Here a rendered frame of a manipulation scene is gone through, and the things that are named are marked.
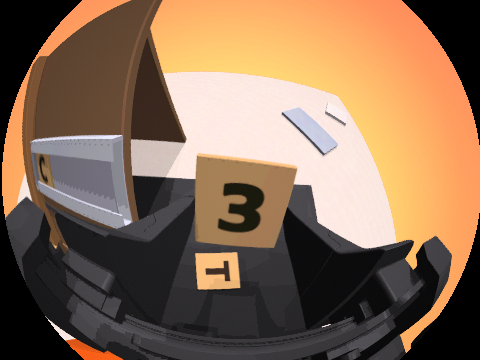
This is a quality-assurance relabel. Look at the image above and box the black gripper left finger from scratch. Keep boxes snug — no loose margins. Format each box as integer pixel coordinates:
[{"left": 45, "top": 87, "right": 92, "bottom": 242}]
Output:
[{"left": 55, "top": 196, "right": 196, "bottom": 325}]

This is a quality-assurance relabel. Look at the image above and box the grey rectangular tile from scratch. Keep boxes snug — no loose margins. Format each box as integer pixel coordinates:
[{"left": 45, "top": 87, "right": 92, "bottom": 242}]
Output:
[{"left": 281, "top": 107, "right": 339, "bottom": 156}]

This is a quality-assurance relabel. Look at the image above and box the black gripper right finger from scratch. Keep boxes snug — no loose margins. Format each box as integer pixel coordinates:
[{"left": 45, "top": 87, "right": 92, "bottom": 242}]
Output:
[{"left": 283, "top": 205, "right": 415, "bottom": 331}]

